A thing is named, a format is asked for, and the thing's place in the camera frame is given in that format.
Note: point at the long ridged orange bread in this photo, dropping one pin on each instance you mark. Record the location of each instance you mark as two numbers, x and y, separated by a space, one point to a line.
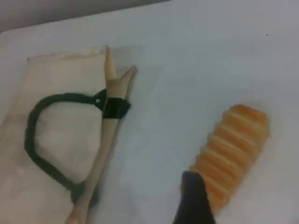
233 144

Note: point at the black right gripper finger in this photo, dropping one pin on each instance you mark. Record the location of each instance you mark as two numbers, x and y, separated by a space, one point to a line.
194 200

